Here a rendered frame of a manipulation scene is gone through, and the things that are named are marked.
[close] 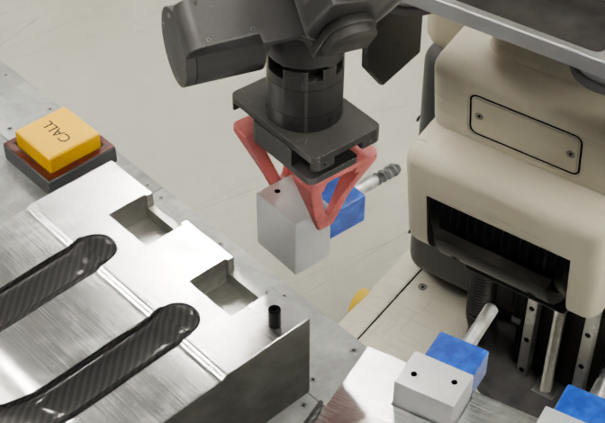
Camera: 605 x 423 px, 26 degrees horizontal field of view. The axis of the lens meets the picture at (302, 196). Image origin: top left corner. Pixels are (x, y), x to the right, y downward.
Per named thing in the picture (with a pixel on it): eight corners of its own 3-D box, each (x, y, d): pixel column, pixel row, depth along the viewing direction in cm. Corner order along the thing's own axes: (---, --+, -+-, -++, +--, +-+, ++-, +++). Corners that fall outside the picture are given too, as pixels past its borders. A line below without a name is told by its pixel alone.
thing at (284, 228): (377, 176, 113) (380, 127, 110) (417, 206, 110) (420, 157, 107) (257, 242, 107) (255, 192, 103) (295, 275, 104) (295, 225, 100)
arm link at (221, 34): (386, 25, 84) (345, -95, 85) (216, 64, 80) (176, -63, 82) (338, 86, 95) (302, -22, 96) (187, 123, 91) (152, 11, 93)
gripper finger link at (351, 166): (309, 260, 100) (310, 166, 94) (252, 211, 104) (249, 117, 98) (375, 223, 103) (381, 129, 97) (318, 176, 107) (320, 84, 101)
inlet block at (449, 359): (461, 319, 111) (466, 274, 107) (516, 341, 109) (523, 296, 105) (390, 426, 102) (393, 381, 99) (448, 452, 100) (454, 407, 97)
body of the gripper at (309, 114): (313, 180, 94) (315, 97, 90) (230, 112, 100) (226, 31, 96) (381, 145, 98) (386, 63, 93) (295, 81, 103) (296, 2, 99)
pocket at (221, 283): (232, 285, 110) (231, 254, 108) (275, 319, 107) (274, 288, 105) (191, 312, 108) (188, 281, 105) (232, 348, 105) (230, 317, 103)
